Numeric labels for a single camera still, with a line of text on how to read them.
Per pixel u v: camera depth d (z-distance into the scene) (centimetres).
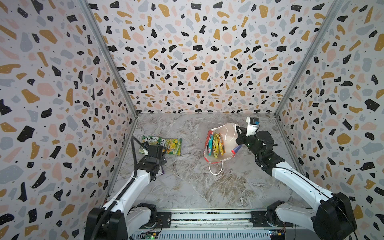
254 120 66
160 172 88
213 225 73
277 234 72
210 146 88
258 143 60
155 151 65
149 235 70
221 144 88
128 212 46
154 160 65
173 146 100
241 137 69
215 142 87
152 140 102
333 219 40
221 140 91
